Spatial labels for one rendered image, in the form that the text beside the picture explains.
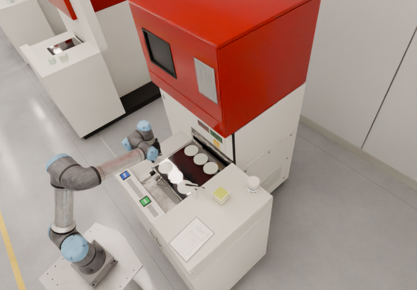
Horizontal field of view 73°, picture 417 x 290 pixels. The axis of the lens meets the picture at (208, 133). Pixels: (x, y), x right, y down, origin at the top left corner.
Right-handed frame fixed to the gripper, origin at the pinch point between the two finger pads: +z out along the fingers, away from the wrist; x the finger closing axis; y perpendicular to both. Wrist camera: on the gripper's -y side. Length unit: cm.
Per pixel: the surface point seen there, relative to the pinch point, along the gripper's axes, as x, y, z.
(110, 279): -58, -37, 17
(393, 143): -1, 206, 61
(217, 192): -38, 33, -4
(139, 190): -16.5, -11.9, 3.6
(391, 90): 17, 198, 12
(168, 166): 1.0, 8.4, 9.0
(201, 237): -58, 18, 2
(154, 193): -16.1, -4.1, 11.2
